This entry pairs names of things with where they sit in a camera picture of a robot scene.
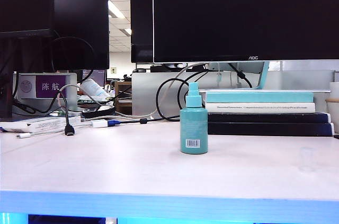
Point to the white desk partition panel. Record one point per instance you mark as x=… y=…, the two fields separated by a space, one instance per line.
x=144 y=94

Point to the large black AOC monitor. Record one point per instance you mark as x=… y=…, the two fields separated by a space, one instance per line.
x=243 y=14

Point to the black book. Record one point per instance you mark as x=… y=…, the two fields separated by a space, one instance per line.
x=267 y=129

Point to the white adapter with blue plug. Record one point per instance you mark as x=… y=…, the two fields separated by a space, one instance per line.
x=102 y=123

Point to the white book with printed spine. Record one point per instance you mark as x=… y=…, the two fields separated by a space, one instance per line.
x=259 y=107

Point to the white AOC monitor stand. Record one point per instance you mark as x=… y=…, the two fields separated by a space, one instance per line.
x=260 y=75

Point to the black monitor with thick bezel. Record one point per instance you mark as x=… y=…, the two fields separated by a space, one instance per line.
x=25 y=1

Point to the black power strip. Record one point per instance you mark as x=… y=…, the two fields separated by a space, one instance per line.
x=98 y=112

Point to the teal book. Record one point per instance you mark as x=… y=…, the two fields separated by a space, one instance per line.
x=259 y=97

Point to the black monitor with glossy screen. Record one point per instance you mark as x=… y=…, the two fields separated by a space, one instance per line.
x=82 y=28

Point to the white flat printed box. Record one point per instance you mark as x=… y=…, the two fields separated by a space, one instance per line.
x=47 y=123

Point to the dark navy book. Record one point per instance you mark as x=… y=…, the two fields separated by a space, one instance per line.
x=267 y=117

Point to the purple and white name sign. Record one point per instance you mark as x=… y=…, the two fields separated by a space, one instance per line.
x=49 y=86

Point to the white tilted bottle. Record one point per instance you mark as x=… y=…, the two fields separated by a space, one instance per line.
x=94 y=89

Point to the teal spray bottle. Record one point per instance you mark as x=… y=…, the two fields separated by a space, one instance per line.
x=193 y=126

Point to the transparent plastic sprayer lid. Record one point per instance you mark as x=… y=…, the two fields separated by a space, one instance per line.
x=307 y=159

